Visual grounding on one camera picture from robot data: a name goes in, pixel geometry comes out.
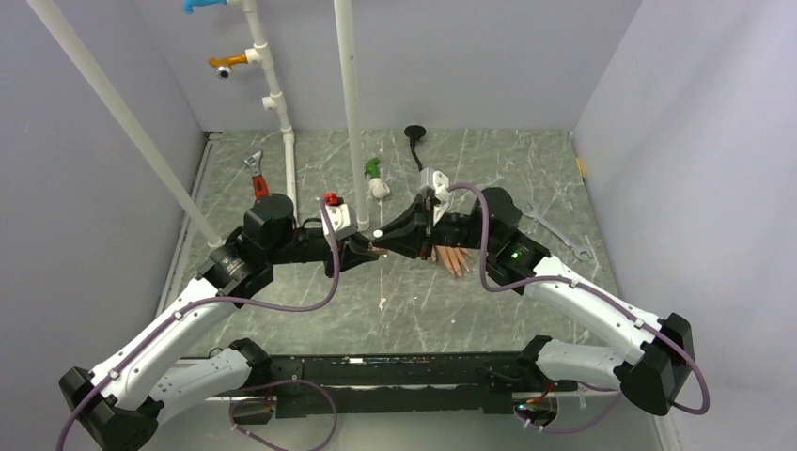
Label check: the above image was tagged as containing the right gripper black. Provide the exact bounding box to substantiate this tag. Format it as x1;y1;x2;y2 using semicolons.
372;195;496;261

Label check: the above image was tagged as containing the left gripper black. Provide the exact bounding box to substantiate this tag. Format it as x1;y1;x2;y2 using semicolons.
268;227;379;277

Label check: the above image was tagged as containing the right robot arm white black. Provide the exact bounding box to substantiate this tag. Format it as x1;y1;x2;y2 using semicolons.
373;183;711;416

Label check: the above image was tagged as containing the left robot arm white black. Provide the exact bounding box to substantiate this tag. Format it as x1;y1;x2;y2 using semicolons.
59;193;376;450

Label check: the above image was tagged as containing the mannequin practice hand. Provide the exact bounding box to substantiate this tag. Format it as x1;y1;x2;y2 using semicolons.
431;246;472;278

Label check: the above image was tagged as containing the green valve white fitting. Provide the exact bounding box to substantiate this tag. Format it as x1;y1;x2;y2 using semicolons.
364;157;391;200

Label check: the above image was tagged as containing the black flexible hand stand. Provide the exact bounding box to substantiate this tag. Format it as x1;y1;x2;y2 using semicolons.
404;124;427;171

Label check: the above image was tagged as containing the silver open-end wrench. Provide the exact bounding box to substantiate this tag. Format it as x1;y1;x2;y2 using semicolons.
521;203;593;261

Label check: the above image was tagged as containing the orange tap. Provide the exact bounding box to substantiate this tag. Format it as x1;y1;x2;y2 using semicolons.
208;53;249;80

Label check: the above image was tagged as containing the blue tap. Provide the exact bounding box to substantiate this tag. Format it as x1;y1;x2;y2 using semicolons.
182;0;228;14

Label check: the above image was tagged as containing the white diagonal pole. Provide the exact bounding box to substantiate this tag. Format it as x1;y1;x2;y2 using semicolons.
28;0;223;248

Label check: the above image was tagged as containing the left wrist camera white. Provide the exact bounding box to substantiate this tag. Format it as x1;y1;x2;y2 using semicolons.
320;192;358;241

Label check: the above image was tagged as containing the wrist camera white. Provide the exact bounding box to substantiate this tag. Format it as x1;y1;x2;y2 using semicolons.
320;192;358;241
419;167;451;226

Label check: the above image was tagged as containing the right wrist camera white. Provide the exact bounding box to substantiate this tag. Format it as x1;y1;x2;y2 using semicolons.
419;167;451;226

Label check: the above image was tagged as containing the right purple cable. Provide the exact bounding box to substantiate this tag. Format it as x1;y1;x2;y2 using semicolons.
445;182;711;416

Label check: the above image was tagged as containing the red handled adjustable wrench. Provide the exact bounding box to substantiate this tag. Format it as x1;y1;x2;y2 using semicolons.
243;148;269;199

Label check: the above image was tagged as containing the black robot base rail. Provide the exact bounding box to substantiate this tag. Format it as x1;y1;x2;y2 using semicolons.
229;338;577;419

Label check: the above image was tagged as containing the white PVC pipe frame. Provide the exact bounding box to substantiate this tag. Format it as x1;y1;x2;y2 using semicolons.
227;0;371;233

